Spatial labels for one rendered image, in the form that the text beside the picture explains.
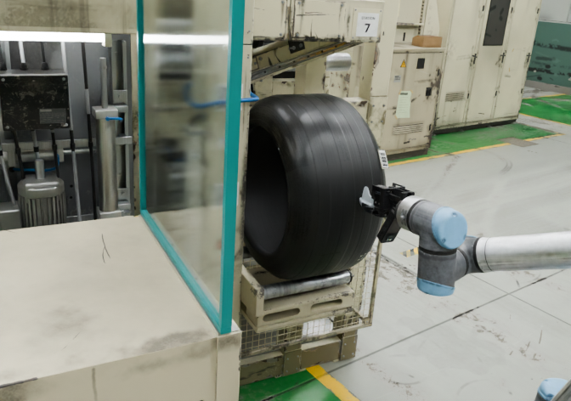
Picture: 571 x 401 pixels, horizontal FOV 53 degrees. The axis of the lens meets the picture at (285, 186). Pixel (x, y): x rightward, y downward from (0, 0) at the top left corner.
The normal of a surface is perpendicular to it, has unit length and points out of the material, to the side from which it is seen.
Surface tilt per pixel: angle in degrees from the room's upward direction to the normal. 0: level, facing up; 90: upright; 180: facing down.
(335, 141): 45
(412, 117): 90
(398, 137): 90
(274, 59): 90
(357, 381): 0
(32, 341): 0
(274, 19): 90
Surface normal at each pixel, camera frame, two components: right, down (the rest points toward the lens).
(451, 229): 0.45, 0.12
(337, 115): 0.27, -0.67
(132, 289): 0.07, -0.94
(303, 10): 0.45, 0.33
